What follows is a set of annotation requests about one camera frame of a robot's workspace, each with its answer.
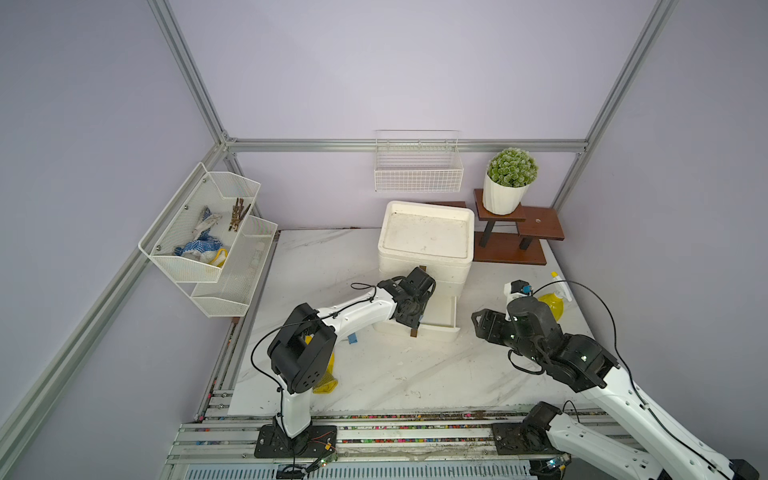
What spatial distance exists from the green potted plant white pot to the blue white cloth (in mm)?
783

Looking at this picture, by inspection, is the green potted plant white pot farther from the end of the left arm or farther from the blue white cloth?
the blue white cloth

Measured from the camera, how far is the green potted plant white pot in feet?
2.79

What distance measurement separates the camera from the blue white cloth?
2.33 ft
